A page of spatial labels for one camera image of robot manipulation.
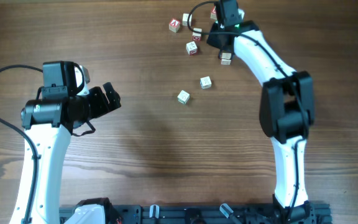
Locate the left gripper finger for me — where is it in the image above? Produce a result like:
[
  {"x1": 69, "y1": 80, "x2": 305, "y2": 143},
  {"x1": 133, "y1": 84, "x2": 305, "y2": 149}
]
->
[
  {"x1": 103, "y1": 82, "x2": 116, "y2": 96},
  {"x1": 106, "y1": 91, "x2": 121, "y2": 111}
]

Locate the blue number 2 block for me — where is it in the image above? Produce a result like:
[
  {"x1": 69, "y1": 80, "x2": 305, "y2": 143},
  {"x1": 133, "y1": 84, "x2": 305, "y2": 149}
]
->
[{"x1": 200, "y1": 76, "x2": 212, "y2": 89}]

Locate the green edged picture block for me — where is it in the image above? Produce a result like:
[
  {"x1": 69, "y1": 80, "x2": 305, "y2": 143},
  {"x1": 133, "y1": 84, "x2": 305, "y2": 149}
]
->
[{"x1": 177, "y1": 90, "x2": 190, "y2": 105}]

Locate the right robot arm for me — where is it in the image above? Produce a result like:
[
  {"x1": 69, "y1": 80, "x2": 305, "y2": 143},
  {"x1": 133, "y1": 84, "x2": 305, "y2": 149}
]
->
[{"x1": 207, "y1": 21, "x2": 314, "y2": 223}]

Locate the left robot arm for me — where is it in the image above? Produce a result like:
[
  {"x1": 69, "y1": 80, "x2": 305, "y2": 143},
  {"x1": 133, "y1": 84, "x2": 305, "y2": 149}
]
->
[{"x1": 10, "y1": 82, "x2": 121, "y2": 223}]

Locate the wooden block lower right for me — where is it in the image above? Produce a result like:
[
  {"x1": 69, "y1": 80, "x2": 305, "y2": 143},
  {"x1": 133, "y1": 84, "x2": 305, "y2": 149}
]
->
[{"x1": 221, "y1": 52, "x2": 232, "y2": 60}]

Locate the wooden block bottom centre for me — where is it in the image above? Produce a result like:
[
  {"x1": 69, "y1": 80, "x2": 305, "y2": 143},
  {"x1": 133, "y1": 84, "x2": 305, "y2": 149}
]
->
[{"x1": 221, "y1": 59, "x2": 231, "y2": 65}]

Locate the red M block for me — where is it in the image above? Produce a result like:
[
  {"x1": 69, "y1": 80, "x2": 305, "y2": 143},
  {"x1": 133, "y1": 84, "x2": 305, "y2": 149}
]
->
[{"x1": 210, "y1": 7, "x2": 217, "y2": 21}]

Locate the red bottom picture block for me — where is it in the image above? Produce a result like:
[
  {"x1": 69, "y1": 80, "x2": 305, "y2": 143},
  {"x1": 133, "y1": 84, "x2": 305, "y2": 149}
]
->
[{"x1": 192, "y1": 28, "x2": 202, "y2": 41}]

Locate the red edged picture block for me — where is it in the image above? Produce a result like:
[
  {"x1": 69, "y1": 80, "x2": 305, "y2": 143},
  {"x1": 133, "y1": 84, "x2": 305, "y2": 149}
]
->
[{"x1": 186, "y1": 41, "x2": 198, "y2": 55}]

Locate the plain wooden block top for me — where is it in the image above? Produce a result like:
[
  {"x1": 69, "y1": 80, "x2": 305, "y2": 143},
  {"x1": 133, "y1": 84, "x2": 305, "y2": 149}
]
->
[{"x1": 182, "y1": 13, "x2": 192, "y2": 26}]

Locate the red A block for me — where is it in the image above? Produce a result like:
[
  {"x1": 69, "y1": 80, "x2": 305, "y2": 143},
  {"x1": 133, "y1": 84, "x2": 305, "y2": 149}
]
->
[{"x1": 168, "y1": 18, "x2": 181, "y2": 33}]

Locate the right black cable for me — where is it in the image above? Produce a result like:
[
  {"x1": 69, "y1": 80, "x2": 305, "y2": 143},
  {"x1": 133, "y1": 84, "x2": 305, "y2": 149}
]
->
[{"x1": 186, "y1": 0, "x2": 310, "y2": 222}]

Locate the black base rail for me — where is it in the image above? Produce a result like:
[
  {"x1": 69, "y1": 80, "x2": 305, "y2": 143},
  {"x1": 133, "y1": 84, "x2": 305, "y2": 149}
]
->
[{"x1": 55, "y1": 203, "x2": 333, "y2": 224}]

